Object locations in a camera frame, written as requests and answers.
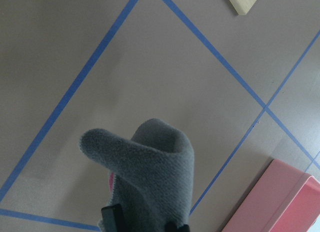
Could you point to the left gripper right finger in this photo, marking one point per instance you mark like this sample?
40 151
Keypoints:
172 227

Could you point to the bamboo cutting board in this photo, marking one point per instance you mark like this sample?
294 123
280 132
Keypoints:
242 7

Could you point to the grey cloth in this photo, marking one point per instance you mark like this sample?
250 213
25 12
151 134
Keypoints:
151 174

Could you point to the pink plastic bin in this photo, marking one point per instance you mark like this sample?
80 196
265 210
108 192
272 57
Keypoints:
284 199

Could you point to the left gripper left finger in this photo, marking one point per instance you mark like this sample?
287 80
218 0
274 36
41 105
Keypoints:
112 218

